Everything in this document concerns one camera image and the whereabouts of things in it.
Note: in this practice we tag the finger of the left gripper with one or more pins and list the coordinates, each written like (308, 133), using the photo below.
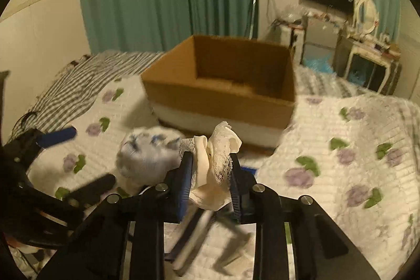
(90, 194)
(48, 140)

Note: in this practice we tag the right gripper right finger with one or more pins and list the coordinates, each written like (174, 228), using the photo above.
(241, 184)

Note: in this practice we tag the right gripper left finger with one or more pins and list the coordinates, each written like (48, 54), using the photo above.
(179, 182)

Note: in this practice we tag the cream lace cloth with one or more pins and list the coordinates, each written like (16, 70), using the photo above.
(212, 166)

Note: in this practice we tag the white blue sock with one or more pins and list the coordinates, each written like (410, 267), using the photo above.
(146, 155)

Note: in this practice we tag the brown cardboard box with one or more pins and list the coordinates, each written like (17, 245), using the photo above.
(209, 79)

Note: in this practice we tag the white floral quilt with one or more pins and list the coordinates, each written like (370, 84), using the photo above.
(358, 157)

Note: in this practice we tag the white suitcase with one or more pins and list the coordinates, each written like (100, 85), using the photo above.
(288, 35)

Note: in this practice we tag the grey small refrigerator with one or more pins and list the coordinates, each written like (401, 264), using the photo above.
(320, 40)

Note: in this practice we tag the white dressing table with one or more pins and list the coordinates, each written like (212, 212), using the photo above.
(366, 67)

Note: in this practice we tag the white oval vanity mirror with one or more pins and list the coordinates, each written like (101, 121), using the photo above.
(366, 17)

